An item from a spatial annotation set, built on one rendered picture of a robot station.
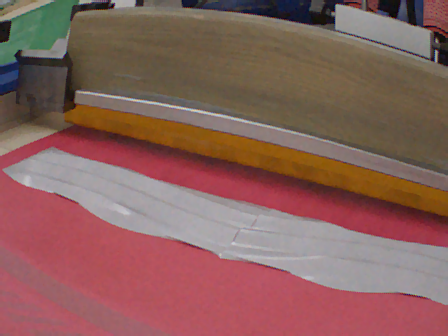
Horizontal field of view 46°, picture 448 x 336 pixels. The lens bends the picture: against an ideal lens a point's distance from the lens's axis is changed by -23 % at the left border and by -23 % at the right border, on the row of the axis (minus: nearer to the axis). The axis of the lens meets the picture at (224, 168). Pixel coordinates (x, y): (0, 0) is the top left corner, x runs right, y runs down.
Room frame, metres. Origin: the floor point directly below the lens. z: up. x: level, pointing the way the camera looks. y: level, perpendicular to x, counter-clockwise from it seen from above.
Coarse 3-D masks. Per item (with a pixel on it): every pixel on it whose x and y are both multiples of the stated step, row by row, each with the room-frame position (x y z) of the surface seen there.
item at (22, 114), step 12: (0, 96) 0.39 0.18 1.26; (12, 96) 0.40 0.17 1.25; (0, 108) 0.39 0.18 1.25; (12, 108) 0.40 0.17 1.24; (24, 108) 0.41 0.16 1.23; (36, 108) 0.42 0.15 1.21; (0, 120) 0.38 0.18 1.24; (12, 120) 0.39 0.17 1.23; (24, 120) 0.41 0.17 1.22; (0, 132) 0.38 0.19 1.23
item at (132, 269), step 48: (48, 144) 0.34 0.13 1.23; (96, 144) 0.34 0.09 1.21; (144, 144) 0.34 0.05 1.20; (0, 192) 0.25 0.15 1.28; (48, 192) 0.26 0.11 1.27; (240, 192) 0.26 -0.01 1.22; (288, 192) 0.26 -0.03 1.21; (48, 240) 0.19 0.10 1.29; (96, 240) 0.20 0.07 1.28; (144, 240) 0.20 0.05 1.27; (96, 288) 0.15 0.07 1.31; (144, 288) 0.16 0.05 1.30
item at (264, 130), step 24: (96, 96) 0.35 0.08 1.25; (120, 96) 0.34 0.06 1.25; (144, 96) 0.34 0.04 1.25; (168, 120) 0.31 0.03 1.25; (192, 120) 0.30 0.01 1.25; (216, 120) 0.29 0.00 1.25; (240, 120) 0.29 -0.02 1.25; (264, 120) 0.29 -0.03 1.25; (288, 144) 0.26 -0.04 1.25; (312, 144) 0.26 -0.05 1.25; (336, 144) 0.25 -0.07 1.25; (384, 168) 0.23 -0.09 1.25; (408, 168) 0.22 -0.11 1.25; (432, 168) 0.21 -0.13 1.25
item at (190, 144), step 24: (72, 120) 0.38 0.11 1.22; (96, 120) 0.36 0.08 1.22; (168, 144) 0.32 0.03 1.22; (192, 144) 0.31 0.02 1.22; (216, 144) 0.30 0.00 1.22; (264, 168) 0.28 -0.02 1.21; (288, 168) 0.27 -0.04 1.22; (312, 168) 0.27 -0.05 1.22; (360, 192) 0.24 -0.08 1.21; (384, 192) 0.23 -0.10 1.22; (408, 192) 0.22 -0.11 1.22
